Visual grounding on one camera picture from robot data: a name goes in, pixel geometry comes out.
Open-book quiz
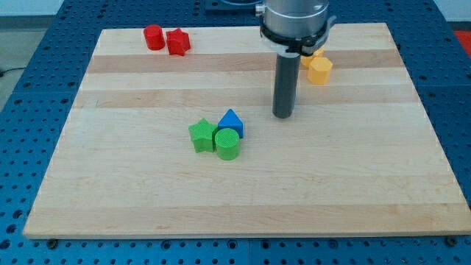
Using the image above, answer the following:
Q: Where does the yellow block behind rod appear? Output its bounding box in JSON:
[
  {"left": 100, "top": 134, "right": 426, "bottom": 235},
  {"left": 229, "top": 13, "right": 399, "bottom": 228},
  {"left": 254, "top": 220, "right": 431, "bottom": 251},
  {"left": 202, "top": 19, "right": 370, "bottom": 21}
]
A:
[{"left": 301, "top": 46, "right": 325, "bottom": 68}]

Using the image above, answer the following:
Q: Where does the red star block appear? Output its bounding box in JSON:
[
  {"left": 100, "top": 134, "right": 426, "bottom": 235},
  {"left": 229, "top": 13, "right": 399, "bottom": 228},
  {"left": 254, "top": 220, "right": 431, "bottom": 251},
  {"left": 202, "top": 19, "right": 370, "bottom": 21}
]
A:
[{"left": 166, "top": 28, "right": 191, "bottom": 56}]

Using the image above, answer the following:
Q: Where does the blue triangle block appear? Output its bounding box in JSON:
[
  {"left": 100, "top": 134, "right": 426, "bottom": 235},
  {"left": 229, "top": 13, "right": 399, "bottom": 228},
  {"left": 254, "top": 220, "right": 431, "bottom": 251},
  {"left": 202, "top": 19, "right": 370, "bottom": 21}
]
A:
[{"left": 218, "top": 109, "right": 244, "bottom": 138}]

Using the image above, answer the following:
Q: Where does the red cylinder block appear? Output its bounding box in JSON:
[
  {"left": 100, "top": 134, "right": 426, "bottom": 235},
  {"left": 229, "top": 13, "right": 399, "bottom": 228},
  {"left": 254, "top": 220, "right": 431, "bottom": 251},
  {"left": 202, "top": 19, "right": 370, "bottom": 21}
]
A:
[{"left": 144, "top": 24, "right": 166, "bottom": 51}]

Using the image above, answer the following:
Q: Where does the wooden board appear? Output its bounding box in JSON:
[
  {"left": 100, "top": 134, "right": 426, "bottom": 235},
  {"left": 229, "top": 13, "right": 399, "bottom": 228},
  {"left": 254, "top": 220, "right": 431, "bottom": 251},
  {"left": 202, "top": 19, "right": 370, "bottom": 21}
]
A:
[{"left": 24, "top": 23, "right": 470, "bottom": 239}]

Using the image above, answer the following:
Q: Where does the yellow hexagon block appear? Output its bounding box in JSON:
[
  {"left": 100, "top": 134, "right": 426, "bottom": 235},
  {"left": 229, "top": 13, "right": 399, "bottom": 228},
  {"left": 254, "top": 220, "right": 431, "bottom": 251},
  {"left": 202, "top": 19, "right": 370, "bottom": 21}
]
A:
[{"left": 308, "top": 57, "right": 333, "bottom": 85}]

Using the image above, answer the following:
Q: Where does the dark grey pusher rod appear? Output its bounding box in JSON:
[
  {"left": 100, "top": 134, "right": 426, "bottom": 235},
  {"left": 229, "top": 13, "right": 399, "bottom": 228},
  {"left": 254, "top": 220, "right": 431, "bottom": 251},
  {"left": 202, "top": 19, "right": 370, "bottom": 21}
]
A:
[{"left": 272, "top": 54, "right": 301, "bottom": 119}]

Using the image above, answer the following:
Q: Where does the green star block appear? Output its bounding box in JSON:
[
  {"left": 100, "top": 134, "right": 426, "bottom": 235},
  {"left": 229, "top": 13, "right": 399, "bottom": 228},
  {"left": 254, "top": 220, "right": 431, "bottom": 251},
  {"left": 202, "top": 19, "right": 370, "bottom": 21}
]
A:
[{"left": 188, "top": 119, "right": 218, "bottom": 153}]

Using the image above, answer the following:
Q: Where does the black cable on floor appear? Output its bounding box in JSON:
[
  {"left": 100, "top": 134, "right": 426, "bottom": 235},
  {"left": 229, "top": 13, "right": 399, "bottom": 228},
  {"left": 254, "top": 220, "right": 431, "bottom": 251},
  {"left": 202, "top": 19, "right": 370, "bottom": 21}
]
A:
[{"left": 0, "top": 66, "right": 25, "bottom": 78}]

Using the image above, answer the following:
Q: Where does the green cylinder block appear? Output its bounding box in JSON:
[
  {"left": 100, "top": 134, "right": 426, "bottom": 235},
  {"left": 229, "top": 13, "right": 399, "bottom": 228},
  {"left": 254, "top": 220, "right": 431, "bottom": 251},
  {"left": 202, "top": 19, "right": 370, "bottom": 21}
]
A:
[{"left": 215, "top": 128, "right": 240, "bottom": 160}]

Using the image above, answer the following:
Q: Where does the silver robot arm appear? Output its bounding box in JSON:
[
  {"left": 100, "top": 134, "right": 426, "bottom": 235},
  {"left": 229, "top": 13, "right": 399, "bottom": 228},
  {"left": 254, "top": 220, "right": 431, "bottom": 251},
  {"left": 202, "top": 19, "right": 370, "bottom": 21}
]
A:
[{"left": 255, "top": 0, "right": 336, "bottom": 58}]

